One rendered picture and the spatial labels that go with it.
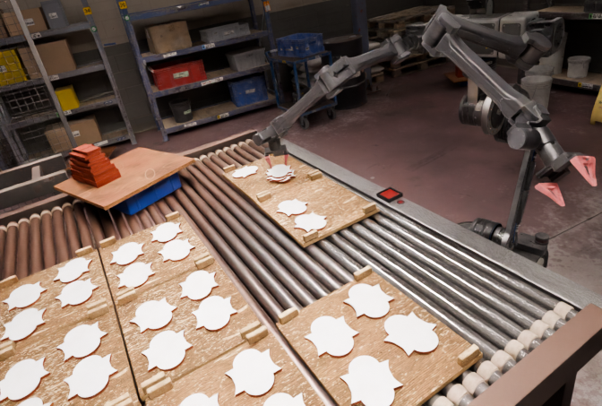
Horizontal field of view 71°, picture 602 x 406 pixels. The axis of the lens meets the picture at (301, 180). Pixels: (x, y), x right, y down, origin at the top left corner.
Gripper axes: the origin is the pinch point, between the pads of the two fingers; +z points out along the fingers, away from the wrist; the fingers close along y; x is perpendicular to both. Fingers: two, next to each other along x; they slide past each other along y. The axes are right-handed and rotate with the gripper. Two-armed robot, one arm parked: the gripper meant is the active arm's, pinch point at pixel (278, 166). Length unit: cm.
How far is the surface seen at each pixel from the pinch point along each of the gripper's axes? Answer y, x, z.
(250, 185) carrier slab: -14.7, -6.4, 4.4
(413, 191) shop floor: 107, 115, 97
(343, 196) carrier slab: 24.6, -33.9, 3.5
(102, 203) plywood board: -77, -19, -5
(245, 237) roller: -17, -47, 6
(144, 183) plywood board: -62, -5, -5
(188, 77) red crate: -100, 394, 30
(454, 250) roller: 52, -79, 5
